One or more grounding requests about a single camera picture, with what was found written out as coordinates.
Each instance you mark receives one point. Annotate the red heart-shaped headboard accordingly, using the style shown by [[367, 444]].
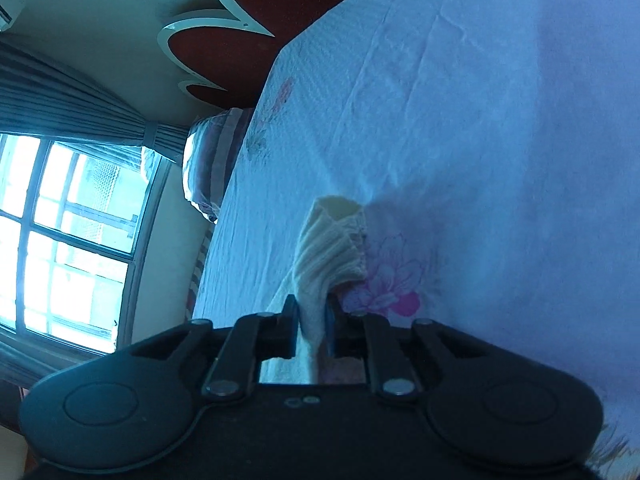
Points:
[[260, 15]]

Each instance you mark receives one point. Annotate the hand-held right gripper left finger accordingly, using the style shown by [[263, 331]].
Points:
[[291, 327]]

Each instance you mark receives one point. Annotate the striped folded quilt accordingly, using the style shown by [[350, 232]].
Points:
[[212, 160]]

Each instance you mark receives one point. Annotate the blue-grey curtain with tie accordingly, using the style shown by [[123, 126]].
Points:
[[75, 105]]

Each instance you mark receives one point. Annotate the striped mattress cover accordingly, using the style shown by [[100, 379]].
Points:
[[198, 270]]

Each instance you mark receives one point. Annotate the large sliding window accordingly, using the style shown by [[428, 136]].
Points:
[[65, 240]]

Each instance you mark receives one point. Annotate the white air conditioner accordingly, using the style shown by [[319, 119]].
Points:
[[7, 16]]

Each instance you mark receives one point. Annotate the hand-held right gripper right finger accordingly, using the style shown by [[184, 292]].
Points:
[[330, 327]]

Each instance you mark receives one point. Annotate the floral bed sheet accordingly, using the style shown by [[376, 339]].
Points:
[[475, 135]]

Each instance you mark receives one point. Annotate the cream towel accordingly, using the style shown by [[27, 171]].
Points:
[[325, 250]]

